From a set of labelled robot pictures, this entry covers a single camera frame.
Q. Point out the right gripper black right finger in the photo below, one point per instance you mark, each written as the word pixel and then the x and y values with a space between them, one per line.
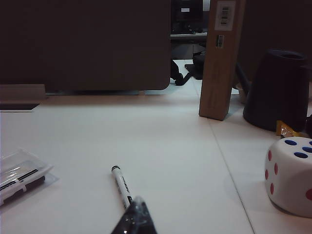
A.
pixel 146 221

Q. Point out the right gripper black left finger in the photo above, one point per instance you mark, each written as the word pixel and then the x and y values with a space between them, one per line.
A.
pixel 129 221

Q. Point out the white marker with black cap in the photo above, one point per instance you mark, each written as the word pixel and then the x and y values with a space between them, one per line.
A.
pixel 27 174
pixel 34 184
pixel 120 182

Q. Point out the clear plastic packaging box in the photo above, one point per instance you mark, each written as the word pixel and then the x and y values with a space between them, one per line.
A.
pixel 17 157

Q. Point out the tall brown cardboard box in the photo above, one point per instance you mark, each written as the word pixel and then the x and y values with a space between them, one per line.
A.
pixel 219 73

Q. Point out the large white foam die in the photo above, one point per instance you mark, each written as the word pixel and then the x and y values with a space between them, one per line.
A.
pixel 287 180

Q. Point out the flat black plate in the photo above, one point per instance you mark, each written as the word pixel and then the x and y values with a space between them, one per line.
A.
pixel 17 106

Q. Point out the yellow snack wrapper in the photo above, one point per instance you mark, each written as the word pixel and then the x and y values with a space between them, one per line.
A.
pixel 284 129

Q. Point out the wide brown desk partition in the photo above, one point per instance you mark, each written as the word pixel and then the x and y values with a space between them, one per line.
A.
pixel 85 44

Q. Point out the black computer monitor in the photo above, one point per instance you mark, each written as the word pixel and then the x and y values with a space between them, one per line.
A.
pixel 186 14

